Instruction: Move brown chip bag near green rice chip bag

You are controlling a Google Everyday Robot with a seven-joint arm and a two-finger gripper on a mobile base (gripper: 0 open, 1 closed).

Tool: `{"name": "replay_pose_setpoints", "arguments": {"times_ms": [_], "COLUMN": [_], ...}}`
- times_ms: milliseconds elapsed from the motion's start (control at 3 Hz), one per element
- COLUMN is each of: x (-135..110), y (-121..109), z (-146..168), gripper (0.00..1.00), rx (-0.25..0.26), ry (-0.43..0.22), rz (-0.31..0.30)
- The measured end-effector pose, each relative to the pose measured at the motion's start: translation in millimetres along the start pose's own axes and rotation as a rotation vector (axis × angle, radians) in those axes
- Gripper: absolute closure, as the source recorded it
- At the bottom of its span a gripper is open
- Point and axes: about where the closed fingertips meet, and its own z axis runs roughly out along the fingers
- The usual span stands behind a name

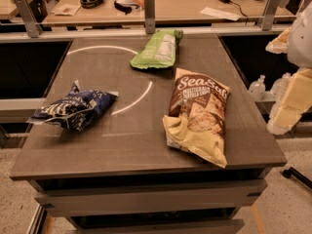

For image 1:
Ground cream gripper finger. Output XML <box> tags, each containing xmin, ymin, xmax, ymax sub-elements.
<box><xmin>265</xmin><ymin>28</ymin><xmax>291</xmax><ymax>54</ymax></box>
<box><xmin>267</xmin><ymin>68</ymin><xmax>312</xmax><ymax>135</ymax></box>

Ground brown sea salt chip bag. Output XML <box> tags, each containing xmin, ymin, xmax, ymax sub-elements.
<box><xmin>163</xmin><ymin>68</ymin><xmax>230</xmax><ymax>168</ymax></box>

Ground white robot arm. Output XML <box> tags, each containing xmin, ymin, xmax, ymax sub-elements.
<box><xmin>265</xmin><ymin>2</ymin><xmax>312</xmax><ymax>135</ymax></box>

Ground green rice chip bag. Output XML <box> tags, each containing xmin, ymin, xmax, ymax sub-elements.
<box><xmin>130</xmin><ymin>29</ymin><xmax>183</xmax><ymax>69</ymax></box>

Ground blue chip bag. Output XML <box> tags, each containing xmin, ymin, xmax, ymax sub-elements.
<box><xmin>27</xmin><ymin>81</ymin><xmax>119</xmax><ymax>132</ymax></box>

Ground clear plastic water bottle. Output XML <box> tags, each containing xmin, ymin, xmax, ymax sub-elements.
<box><xmin>249</xmin><ymin>75</ymin><xmax>265</xmax><ymax>101</ymax></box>

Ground black chair base leg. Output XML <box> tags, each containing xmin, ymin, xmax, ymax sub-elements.
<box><xmin>282</xmin><ymin>167</ymin><xmax>312</xmax><ymax>189</ymax></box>

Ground white paper sheet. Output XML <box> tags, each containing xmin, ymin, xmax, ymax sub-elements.
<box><xmin>201</xmin><ymin>7</ymin><xmax>240</xmax><ymax>21</ymax></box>

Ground black sunglasses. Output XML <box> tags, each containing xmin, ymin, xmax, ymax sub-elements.
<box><xmin>114</xmin><ymin>1</ymin><xmax>139</xmax><ymax>15</ymax></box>

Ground wooden background desk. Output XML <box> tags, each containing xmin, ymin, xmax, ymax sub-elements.
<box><xmin>41</xmin><ymin>0</ymin><xmax>296</xmax><ymax>27</ymax></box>

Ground small paper card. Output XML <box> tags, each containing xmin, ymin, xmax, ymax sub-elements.
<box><xmin>52</xmin><ymin>4</ymin><xmax>80</xmax><ymax>16</ymax></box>

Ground right metal bracket post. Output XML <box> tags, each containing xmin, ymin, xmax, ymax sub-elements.
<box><xmin>257</xmin><ymin>0</ymin><xmax>280</xmax><ymax>31</ymax></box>

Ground metal bracket post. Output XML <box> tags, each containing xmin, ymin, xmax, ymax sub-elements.
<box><xmin>14</xmin><ymin>0</ymin><xmax>42</xmax><ymax>38</ymax></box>
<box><xmin>144</xmin><ymin>0</ymin><xmax>156</xmax><ymax>34</ymax></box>
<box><xmin>257</xmin><ymin>0</ymin><xmax>280</xmax><ymax>31</ymax></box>

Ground middle metal bracket post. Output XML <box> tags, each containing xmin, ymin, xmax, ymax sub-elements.
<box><xmin>144</xmin><ymin>0</ymin><xmax>156</xmax><ymax>34</ymax></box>

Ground left metal bracket post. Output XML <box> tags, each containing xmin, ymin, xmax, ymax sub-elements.
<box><xmin>14</xmin><ymin>0</ymin><xmax>42</xmax><ymax>38</ymax></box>

